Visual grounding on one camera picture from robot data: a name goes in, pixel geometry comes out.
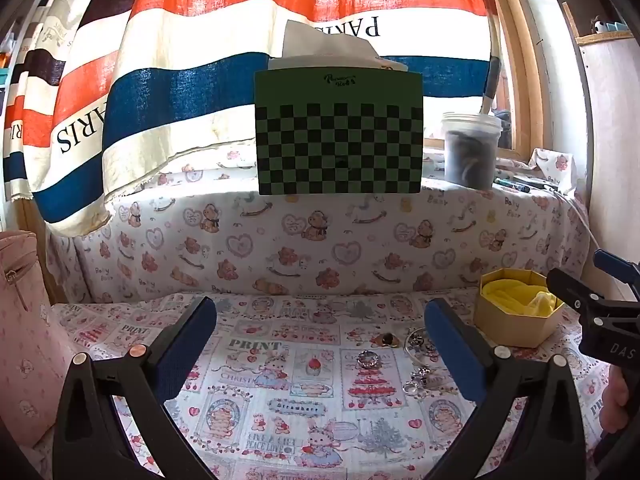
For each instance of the patchwork print tablecloth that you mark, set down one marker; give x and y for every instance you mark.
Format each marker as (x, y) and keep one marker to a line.
(300, 410)

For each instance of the wooden window frame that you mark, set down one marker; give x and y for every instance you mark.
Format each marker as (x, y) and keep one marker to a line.
(520, 60)

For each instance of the striped printed curtain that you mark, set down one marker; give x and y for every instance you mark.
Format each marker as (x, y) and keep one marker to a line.
(150, 85)

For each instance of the person's right hand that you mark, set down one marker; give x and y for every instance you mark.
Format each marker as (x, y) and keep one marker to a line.
(617, 405)

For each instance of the white board with wooden frame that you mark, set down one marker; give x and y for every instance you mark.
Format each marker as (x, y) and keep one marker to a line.
(610, 135)

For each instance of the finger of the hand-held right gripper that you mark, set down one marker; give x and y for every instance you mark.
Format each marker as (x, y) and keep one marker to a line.
(617, 270)
(570, 287)

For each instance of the bear print cloth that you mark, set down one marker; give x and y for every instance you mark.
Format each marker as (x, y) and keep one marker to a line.
(300, 240)

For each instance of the green checkerboard card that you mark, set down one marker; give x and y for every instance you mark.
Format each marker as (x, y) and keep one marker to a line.
(340, 150)

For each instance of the yellow octagonal box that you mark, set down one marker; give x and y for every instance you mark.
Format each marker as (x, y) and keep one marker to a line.
(505, 327)

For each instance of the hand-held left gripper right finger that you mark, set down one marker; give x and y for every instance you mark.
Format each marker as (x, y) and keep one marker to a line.
(450, 350)

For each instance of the pink bag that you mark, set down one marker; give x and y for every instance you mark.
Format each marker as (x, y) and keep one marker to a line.
(25, 335)

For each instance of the brown gem brooch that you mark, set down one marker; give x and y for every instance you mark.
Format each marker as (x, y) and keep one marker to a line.
(387, 340)

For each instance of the tissue box with white tissue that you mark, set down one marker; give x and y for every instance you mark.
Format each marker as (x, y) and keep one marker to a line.
(320, 42)

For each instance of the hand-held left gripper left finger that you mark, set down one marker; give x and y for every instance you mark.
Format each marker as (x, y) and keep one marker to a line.
(187, 345)

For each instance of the silver charm earring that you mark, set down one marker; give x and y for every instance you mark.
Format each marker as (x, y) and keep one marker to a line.
(422, 374)

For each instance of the clear plastic container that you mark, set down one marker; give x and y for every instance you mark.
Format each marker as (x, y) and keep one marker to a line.
(470, 160)

